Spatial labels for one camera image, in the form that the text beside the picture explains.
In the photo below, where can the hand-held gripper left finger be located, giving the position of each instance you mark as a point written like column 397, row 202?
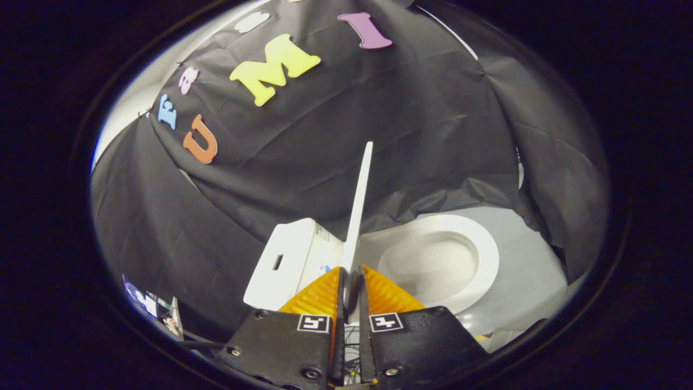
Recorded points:
column 287, row 346

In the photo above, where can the black backdrop cloth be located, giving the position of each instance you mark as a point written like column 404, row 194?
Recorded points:
column 406, row 135

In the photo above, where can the computer monitor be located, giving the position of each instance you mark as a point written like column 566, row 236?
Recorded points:
column 139, row 297

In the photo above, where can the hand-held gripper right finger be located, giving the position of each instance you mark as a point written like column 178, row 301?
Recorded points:
column 417, row 346

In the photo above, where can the white side desk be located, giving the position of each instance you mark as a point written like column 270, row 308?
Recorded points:
column 172, row 322

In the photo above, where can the white toilet lid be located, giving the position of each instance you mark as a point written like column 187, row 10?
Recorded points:
column 358, row 216

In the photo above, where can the white toilet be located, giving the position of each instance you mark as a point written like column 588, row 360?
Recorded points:
column 292, row 254

